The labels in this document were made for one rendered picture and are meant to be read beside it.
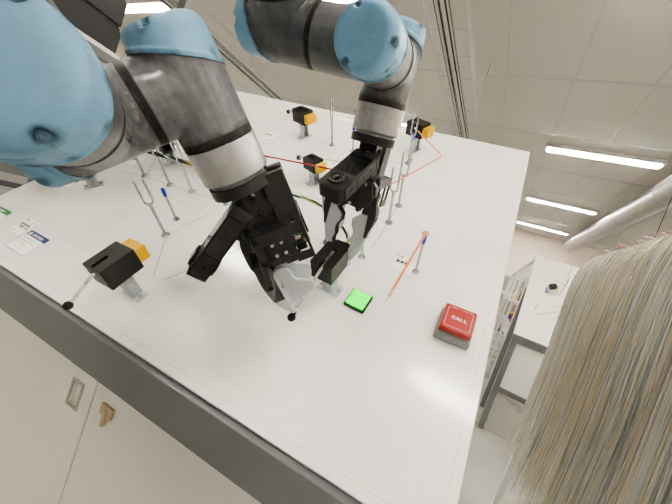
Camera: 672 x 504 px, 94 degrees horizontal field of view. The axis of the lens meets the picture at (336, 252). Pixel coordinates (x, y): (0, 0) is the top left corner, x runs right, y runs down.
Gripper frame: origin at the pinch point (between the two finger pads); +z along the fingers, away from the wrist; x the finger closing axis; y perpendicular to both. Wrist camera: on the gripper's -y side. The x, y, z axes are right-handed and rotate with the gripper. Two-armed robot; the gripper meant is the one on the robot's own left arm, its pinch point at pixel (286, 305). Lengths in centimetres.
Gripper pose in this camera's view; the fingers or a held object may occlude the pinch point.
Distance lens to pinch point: 48.2
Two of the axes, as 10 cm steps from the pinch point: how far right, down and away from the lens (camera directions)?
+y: 9.4, -3.5, 0.1
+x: -2.0, -5.0, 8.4
